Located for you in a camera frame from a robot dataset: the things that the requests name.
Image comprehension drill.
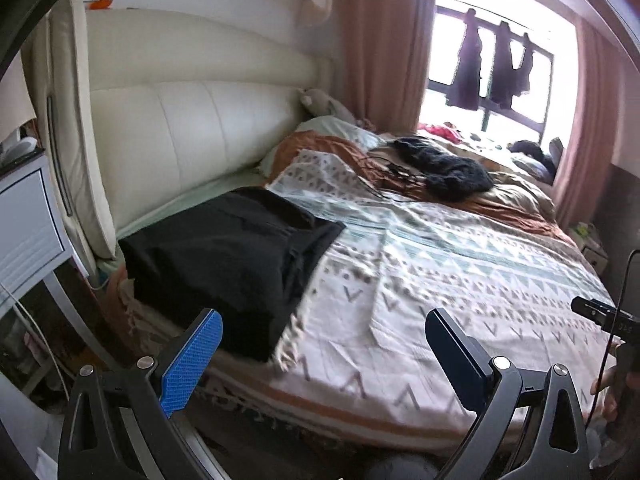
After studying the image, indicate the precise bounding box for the large black shirt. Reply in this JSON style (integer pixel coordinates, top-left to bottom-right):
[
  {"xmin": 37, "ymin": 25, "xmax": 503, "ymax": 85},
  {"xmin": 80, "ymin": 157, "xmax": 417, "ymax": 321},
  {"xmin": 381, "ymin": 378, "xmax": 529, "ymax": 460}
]
[{"xmin": 118, "ymin": 186, "xmax": 347, "ymax": 363}]

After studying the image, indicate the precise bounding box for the grey plush toy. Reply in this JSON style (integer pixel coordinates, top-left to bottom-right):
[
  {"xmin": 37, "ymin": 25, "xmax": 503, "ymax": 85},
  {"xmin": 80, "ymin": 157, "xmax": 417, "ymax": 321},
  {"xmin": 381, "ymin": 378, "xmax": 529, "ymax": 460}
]
[{"xmin": 299, "ymin": 87, "xmax": 357, "ymax": 123}]

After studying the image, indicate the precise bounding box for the pale pillow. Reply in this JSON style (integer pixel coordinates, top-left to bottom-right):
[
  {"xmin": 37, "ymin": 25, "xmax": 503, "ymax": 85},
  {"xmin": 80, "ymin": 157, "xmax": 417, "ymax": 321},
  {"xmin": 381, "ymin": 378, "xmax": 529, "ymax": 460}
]
[{"xmin": 510, "ymin": 152, "xmax": 556, "ymax": 182}]

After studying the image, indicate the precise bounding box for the blue grey pillow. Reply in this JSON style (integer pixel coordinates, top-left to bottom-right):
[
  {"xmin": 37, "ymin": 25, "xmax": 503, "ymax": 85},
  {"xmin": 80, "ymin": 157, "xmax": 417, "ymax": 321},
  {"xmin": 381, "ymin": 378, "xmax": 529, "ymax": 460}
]
[{"xmin": 547, "ymin": 137, "xmax": 567, "ymax": 171}]

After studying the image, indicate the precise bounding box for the long dark hanging coat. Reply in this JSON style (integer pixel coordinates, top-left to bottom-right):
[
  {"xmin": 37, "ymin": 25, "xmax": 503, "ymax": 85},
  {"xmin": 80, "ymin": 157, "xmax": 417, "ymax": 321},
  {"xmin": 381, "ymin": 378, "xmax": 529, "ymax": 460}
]
[{"xmin": 446, "ymin": 9, "xmax": 485, "ymax": 111}]

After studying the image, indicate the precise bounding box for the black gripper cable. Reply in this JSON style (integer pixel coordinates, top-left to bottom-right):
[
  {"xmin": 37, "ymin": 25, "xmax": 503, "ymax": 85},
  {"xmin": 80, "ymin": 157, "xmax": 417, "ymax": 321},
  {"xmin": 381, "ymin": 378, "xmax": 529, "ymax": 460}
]
[{"xmin": 585, "ymin": 249, "xmax": 640, "ymax": 428}]

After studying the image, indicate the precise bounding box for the dark framed window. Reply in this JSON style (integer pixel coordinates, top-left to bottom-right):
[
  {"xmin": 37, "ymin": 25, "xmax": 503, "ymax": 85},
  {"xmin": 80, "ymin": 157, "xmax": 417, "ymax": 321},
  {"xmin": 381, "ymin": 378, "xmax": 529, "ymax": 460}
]
[{"xmin": 427, "ymin": 2, "xmax": 556, "ymax": 146}]

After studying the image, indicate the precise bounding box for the white nightstand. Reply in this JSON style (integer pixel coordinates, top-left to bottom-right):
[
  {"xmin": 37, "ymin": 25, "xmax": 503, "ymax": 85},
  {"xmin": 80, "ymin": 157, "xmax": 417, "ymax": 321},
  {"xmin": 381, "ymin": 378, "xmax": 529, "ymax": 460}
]
[{"xmin": 580, "ymin": 237, "xmax": 609, "ymax": 276}]

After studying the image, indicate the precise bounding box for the black knit sweater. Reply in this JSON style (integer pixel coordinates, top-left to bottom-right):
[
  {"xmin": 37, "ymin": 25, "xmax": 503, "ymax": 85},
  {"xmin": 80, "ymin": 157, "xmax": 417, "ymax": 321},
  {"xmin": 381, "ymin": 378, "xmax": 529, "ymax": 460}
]
[{"xmin": 392, "ymin": 136, "xmax": 494, "ymax": 196}]

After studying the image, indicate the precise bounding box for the cream leather bed headboard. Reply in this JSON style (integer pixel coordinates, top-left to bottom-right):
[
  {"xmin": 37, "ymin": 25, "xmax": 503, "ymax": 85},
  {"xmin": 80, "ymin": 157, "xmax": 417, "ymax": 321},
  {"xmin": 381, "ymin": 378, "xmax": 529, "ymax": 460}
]
[{"xmin": 22, "ymin": 5, "xmax": 333, "ymax": 271}]

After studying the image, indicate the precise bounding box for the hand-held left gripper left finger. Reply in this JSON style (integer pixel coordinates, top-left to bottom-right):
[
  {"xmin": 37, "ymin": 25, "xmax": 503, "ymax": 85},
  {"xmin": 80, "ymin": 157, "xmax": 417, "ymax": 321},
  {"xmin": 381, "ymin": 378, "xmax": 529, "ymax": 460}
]
[{"xmin": 56, "ymin": 308, "xmax": 223, "ymax": 480}]

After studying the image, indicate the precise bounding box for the pink clothing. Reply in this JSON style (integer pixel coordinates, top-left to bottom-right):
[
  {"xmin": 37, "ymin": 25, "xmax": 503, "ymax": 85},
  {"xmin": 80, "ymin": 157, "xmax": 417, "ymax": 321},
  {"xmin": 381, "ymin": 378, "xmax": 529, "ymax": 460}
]
[{"xmin": 427, "ymin": 122, "xmax": 466, "ymax": 142}]

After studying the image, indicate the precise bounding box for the thin black cable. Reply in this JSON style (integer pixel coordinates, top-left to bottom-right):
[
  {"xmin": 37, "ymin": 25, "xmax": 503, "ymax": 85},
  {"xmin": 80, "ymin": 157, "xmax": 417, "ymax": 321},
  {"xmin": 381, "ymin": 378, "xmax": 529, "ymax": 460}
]
[{"xmin": 360, "ymin": 155, "xmax": 437, "ymax": 202}]

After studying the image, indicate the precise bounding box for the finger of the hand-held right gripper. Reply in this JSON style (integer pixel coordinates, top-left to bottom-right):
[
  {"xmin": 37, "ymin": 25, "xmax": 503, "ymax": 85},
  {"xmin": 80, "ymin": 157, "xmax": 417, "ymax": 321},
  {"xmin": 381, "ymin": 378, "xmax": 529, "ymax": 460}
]
[{"xmin": 571, "ymin": 296, "xmax": 608, "ymax": 320}]

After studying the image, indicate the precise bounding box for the white cable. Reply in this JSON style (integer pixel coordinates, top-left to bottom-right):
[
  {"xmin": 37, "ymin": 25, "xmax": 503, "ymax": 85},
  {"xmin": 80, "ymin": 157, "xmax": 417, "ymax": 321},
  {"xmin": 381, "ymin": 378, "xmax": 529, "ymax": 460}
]
[{"xmin": 0, "ymin": 282, "xmax": 69, "ymax": 392}]

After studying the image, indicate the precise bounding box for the patterned white green blanket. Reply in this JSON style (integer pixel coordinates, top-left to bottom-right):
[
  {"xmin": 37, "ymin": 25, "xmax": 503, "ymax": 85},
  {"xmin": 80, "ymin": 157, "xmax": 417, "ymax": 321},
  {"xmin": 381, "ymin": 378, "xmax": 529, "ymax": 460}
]
[{"xmin": 127, "ymin": 150, "xmax": 618, "ymax": 448}]

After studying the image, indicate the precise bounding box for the clothes rod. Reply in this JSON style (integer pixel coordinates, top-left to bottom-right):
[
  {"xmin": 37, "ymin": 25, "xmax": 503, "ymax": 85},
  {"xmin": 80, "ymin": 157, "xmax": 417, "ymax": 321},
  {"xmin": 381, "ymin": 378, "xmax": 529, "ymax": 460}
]
[{"xmin": 437, "ymin": 0, "xmax": 551, "ymax": 56}]

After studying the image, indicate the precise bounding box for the person's right hand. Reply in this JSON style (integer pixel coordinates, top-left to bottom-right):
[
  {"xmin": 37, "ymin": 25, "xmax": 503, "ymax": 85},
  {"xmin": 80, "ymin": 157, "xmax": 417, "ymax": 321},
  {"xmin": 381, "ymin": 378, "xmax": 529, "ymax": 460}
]
[{"xmin": 590, "ymin": 367, "xmax": 621, "ymax": 422}]

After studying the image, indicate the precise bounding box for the beige quilt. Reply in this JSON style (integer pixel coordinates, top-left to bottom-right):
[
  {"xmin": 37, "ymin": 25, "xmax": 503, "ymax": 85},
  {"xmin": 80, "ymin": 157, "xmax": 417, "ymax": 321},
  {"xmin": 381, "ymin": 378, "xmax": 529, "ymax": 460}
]
[{"xmin": 380, "ymin": 132, "xmax": 556, "ymax": 221}]

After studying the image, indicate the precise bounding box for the dark hanging jacket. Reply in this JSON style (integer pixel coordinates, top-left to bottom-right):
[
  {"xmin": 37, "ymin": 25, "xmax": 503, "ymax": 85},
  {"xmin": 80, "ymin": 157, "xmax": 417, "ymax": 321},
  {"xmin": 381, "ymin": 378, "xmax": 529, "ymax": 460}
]
[{"xmin": 487, "ymin": 21, "xmax": 521, "ymax": 110}]

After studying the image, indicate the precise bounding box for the grey bedside cabinet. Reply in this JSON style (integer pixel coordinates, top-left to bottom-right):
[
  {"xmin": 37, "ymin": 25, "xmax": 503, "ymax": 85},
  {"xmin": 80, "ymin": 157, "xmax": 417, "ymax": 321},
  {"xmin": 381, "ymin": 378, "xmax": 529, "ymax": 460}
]
[{"xmin": 0, "ymin": 152, "xmax": 101, "ymax": 361}]

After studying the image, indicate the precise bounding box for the black fuzzy item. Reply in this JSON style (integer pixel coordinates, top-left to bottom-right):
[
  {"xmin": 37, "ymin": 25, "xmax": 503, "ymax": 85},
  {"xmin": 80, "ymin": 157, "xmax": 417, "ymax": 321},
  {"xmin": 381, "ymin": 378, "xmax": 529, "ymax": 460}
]
[{"xmin": 510, "ymin": 140, "xmax": 547, "ymax": 159}]

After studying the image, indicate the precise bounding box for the light green pillow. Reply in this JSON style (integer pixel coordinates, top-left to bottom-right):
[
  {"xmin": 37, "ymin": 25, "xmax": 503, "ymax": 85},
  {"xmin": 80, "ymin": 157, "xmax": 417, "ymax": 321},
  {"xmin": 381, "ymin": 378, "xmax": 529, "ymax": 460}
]
[{"xmin": 260, "ymin": 115, "xmax": 381, "ymax": 176}]

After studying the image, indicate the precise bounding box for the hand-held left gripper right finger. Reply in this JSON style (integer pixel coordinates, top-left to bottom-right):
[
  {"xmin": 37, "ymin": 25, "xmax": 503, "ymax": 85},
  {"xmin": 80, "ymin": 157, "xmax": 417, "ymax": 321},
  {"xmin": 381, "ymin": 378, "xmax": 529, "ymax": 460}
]
[{"xmin": 425, "ymin": 308, "xmax": 591, "ymax": 480}]

